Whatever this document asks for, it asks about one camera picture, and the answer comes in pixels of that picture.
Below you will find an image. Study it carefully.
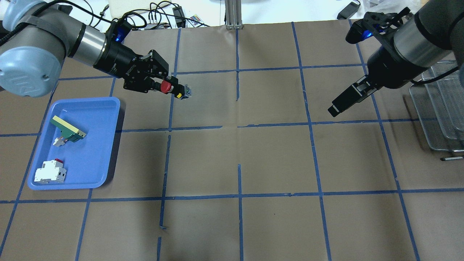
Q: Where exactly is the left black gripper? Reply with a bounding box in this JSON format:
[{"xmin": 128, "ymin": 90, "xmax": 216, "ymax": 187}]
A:
[{"xmin": 93, "ymin": 41, "xmax": 179, "ymax": 94}]

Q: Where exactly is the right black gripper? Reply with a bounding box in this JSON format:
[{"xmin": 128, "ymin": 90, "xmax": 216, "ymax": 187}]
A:
[{"xmin": 328, "ymin": 46, "xmax": 421, "ymax": 117}]

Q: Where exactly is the red emergency stop button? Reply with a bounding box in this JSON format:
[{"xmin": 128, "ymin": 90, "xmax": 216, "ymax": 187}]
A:
[{"xmin": 170, "ymin": 84, "xmax": 192, "ymax": 100}]

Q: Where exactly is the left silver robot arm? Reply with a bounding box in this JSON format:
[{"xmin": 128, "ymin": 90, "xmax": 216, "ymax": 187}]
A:
[{"xmin": 0, "ymin": 0, "xmax": 190, "ymax": 99}]

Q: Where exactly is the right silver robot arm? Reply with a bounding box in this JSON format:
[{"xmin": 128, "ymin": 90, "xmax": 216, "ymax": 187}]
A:
[{"xmin": 328, "ymin": 0, "xmax": 464, "ymax": 117}]

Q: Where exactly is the black power adapter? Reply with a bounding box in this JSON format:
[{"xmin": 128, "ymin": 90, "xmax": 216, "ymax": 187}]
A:
[{"xmin": 336, "ymin": 0, "xmax": 361, "ymax": 20}]

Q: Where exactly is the green yellow terminal block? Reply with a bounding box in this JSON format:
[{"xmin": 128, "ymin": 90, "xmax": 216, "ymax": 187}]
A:
[{"xmin": 50, "ymin": 115, "xmax": 87, "ymax": 146}]

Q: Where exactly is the blue plastic tray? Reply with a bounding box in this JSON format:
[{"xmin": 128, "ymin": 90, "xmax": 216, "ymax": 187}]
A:
[{"xmin": 28, "ymin": 96, "xmax": 120, "ymax": 190}]

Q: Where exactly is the white circuit breaker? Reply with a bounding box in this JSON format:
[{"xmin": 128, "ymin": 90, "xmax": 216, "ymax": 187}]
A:
[{"xmin": 34, "ymin": 158, "xmax": 67, "ymax": 185}]

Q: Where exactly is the black cable bundle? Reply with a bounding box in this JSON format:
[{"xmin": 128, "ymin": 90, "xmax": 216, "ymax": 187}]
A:
[{"xmin": 91, "ymin": 1, "xmax": 211, "ymax": 30}]

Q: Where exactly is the metal wire mesh shelf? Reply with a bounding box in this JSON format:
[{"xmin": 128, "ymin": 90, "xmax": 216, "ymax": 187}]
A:
[{"xmin": 409, "ymin": 61, "xmax": 464, "ymax": 161}]

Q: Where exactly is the aluminium profile post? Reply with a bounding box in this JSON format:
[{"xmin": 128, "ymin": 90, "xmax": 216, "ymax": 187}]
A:
[{"xmin": 225, "ymin": 0, "xmax": 244, "ymax": 30}]

